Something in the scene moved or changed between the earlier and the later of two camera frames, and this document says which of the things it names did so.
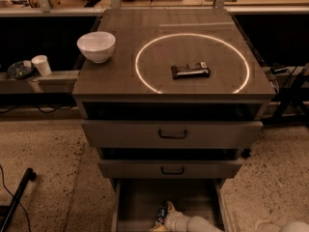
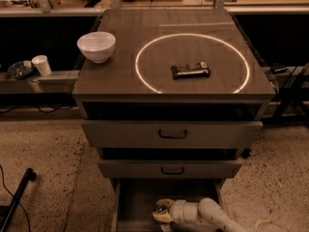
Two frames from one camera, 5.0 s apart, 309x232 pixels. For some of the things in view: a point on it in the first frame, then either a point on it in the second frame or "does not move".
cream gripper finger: x=159 y=227 to x=164 y=217
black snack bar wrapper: x=190 y=71 does not move
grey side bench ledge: x=56 y=82 does not move
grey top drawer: x=171 y=134 does not move
